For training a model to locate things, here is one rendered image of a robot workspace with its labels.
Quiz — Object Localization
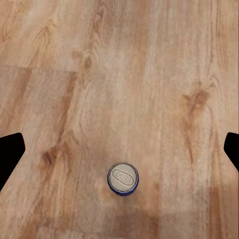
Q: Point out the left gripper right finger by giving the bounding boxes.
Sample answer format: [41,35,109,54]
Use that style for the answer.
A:
[224,132,239,172]

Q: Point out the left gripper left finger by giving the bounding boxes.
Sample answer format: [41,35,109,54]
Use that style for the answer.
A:
[0,132,25,191]

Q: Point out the can of soda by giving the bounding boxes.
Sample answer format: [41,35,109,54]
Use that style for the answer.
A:
[107,162,139,196]

